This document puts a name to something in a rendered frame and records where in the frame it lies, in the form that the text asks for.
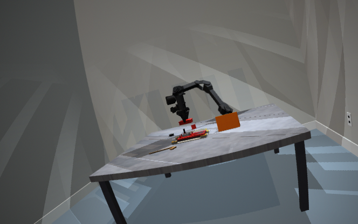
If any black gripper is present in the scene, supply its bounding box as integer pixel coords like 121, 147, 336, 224
176, 101, 190, 123

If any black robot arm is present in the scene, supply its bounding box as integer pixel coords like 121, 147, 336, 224
166, 80, 233, 115

